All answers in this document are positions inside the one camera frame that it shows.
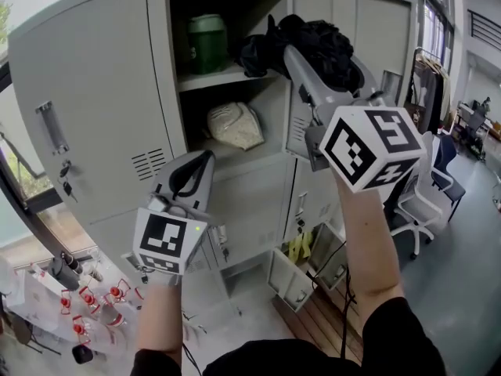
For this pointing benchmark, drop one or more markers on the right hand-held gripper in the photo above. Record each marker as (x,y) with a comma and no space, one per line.
(372,147)

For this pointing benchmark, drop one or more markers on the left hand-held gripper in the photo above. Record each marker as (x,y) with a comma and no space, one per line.
(168,237)

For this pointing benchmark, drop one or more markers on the black cloth bundle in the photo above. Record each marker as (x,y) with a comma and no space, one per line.
(313,41)

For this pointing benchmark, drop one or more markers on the grey metal locker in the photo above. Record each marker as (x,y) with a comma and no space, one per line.
(98,92)

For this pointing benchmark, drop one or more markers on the person's right forearm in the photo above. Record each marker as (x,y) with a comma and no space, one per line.
(368,249)

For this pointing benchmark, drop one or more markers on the person's left forearm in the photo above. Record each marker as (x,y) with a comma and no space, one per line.
(160,319)

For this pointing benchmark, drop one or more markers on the white patterned bag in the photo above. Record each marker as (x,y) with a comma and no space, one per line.
(235,125)

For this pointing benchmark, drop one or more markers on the dark hanging garment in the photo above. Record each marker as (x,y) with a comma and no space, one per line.
(430,96)

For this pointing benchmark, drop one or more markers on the metal clothes rack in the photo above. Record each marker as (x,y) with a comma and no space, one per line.
(430,55)

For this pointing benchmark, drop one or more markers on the beige hanging garment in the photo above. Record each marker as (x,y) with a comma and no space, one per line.
(447,96)

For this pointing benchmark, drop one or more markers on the key bunch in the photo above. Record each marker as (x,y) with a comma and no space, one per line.
(67,186)

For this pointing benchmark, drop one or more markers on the clear bottle with red clasp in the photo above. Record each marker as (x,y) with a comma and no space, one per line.
(80,329)
(65,304)
(115,291)
(89,299)

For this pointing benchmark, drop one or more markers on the yellow cloth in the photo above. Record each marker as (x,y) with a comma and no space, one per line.
(299,247)

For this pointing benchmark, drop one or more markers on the green lidded container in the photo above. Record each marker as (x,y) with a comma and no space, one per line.
(206,45)

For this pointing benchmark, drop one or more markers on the cluttered work desk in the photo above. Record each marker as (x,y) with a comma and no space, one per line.
(475,124)

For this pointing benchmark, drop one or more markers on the dark blue chair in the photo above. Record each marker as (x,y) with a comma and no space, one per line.
(448,178)

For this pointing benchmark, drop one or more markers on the white office chair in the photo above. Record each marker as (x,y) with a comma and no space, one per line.
(417,206)

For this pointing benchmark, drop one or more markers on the black flask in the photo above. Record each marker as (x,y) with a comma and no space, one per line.
(62,272)

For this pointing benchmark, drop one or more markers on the black railing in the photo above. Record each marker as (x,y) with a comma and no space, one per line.
(485,30)

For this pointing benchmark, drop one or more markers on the red and white small items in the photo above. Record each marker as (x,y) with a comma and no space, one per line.
(39,308)

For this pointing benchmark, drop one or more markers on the person's black shirt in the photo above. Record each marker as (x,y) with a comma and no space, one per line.
(274,360)

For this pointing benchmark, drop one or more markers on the small black device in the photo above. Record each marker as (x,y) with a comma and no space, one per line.
(82,354)

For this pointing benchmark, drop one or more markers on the wooden platform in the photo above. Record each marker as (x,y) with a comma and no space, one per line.
(325,327)

